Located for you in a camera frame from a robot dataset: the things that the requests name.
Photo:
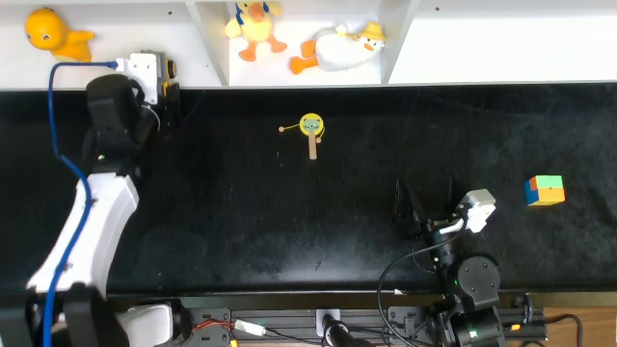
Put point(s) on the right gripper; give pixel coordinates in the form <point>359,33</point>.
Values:
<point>426,229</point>

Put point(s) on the yellow wooden rattle drum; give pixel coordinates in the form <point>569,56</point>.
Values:
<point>311,125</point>

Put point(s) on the white plush duck yellow hat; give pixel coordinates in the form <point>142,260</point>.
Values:
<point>342,50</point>

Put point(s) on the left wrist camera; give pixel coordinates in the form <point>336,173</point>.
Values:
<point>142,74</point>

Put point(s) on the mounting rail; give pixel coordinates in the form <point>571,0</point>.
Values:
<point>289,328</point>

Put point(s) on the white shelf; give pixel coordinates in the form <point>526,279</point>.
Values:
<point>482,53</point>

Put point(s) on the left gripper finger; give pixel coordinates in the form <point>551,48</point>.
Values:
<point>172,106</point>

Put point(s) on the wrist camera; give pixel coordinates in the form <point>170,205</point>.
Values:
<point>142,74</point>
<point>477,207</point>

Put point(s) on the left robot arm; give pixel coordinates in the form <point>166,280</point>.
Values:
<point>101,226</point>

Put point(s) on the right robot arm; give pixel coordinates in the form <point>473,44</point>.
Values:
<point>477,279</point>

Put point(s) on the yellow rubber duck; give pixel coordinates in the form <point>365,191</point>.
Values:
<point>45,31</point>

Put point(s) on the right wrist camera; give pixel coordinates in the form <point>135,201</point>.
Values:
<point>477,207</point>

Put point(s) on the grey and yellow toy truck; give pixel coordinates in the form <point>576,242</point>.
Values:
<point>170,68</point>

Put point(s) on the many-coloured puzzle cube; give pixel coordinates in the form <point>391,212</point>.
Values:
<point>547,190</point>

